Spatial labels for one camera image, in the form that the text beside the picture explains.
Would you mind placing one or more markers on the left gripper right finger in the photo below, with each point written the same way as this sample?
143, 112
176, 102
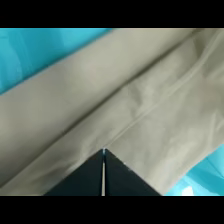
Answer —
126, 181

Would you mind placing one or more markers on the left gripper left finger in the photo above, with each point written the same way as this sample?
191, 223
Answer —
83, 180

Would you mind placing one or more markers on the beige shirt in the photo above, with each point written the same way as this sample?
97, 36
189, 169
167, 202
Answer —
110, 100

